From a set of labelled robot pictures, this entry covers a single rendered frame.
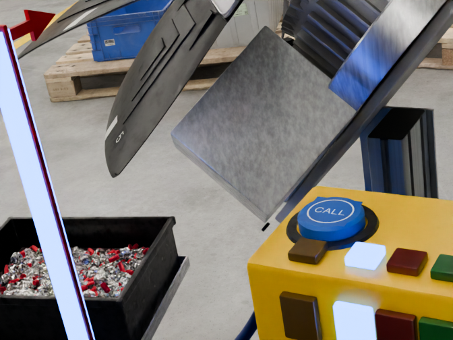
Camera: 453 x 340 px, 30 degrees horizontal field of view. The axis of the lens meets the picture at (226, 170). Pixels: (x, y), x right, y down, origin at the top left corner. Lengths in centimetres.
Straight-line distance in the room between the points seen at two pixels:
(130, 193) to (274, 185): 226
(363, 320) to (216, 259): 212
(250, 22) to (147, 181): 111
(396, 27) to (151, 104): 32
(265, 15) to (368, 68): 309
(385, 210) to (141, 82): 57
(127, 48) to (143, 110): 309
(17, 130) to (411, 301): 32
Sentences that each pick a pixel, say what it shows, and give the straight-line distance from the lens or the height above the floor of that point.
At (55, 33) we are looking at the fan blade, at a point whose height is 115.
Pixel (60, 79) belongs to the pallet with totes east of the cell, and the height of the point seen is 11.
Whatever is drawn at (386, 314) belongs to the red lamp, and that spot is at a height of 106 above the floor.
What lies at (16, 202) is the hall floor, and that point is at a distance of 325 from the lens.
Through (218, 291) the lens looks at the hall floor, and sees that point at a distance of 242.
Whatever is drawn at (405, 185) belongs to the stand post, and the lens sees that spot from 103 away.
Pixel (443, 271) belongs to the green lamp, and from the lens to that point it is 45.
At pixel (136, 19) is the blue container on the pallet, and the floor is 34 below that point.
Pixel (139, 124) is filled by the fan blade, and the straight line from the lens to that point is 100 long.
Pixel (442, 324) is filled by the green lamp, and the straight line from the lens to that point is 45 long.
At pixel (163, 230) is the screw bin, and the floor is 88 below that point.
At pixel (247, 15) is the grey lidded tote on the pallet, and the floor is 30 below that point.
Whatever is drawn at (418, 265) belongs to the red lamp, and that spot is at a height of 108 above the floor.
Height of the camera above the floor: 133
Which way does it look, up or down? 25 degrees down
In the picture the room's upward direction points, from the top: 10 degrees counter-clockwise
